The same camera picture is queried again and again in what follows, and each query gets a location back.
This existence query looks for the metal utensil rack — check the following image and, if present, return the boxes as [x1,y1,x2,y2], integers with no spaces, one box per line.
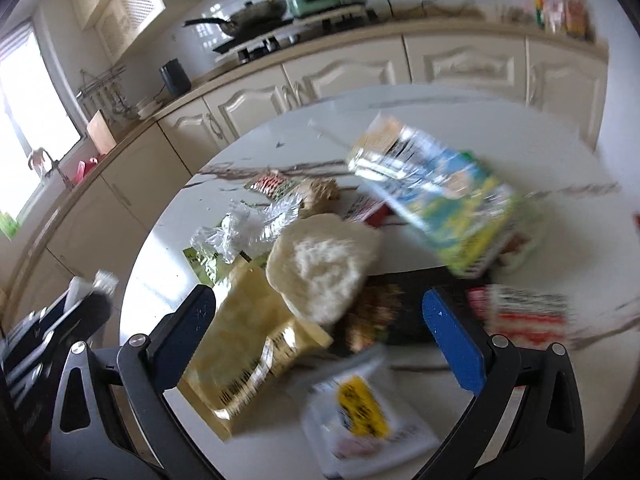
[76,65,128,111]

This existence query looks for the black power cable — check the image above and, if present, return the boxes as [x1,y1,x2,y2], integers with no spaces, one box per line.
[370,0,481,17]

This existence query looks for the red plastic basket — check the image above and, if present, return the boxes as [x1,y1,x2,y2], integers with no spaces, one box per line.
[72,157,99,183]

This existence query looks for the wooden cutting board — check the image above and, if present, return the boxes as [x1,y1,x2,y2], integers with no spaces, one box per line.
[86,110,118,155]

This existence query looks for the metal sink faucet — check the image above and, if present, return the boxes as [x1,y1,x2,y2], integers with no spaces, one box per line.
[27,147,73,188]

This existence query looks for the cream base cabinets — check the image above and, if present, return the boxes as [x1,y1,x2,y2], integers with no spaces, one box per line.
[0,35,611,311]

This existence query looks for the dark snack packet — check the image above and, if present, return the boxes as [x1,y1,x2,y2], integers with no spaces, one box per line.
[345,272,481,356]

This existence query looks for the white packet yellow label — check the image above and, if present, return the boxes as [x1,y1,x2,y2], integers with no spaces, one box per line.
[300,355,441,478]

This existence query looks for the clear plastic wrapper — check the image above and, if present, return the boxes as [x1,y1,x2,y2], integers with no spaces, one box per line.
[190,199,306,263]

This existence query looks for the blue green snack bag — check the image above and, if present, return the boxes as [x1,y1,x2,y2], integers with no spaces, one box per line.
[346,115,518,278]

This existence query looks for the red striped white packet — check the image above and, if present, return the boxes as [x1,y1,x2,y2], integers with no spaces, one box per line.
[467,284,571,348]

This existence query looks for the black electric kettle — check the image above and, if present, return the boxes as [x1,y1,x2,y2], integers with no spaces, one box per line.
[159,59,192,97]

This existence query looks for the yellow snack packet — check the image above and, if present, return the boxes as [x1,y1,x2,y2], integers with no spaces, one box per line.
[177,255,333,441]

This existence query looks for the kitchen window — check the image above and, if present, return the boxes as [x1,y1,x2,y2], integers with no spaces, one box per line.
[0,20,83,226]

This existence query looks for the red green snack wrapper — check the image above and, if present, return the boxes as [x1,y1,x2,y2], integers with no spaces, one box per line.
[244,170,301,201]

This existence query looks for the small red white packet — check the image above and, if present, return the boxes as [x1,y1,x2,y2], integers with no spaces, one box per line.
[342,195,396,226]

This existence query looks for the group of seasoning bottles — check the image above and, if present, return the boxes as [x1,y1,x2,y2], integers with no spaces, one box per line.
[530,0,593,41]

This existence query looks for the round marble table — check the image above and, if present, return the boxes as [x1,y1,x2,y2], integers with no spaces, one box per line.
[119,85,640,480]

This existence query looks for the cream lattice door cabinet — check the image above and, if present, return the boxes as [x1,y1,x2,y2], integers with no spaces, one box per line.
[70,0,166,61]

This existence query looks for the white round steamed bun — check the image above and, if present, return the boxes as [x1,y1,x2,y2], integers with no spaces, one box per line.
[266,214,383,325]

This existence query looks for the brown ginger piece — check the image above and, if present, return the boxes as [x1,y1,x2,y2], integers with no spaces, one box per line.
[299,177,342,218]

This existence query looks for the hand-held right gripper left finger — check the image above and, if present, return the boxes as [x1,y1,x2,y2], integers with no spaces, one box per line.
[50,284,226,480]

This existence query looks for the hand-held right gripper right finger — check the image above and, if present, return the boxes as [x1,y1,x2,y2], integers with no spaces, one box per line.
[421,287,586,480]

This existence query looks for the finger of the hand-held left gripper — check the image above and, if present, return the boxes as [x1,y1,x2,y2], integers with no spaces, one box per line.
[30,270,118,356]

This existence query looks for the small green sachet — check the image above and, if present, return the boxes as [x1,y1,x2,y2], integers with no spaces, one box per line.
[182,247,251,283]

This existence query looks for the wok with lid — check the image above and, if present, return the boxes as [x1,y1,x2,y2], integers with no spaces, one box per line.
[185,0,290,38]

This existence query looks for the stack of white bowls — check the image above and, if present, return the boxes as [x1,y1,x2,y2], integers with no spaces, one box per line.
[136,97,166,120]

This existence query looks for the black gas stove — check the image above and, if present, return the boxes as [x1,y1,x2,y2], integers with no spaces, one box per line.
[212,10,373,65]

